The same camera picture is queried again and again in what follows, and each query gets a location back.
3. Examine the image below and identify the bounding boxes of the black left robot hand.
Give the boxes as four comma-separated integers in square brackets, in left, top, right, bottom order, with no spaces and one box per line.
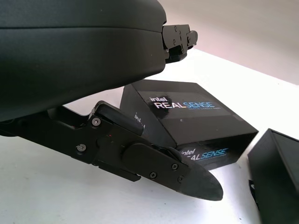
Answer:
[0,0,224,202]

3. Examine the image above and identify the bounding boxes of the black RealSense box lid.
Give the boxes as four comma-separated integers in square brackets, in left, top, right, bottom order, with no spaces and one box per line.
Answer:
[120,79,259,172]

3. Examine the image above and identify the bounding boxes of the black box base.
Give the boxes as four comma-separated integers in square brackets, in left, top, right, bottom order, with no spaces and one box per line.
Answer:
[247,128,299,224]

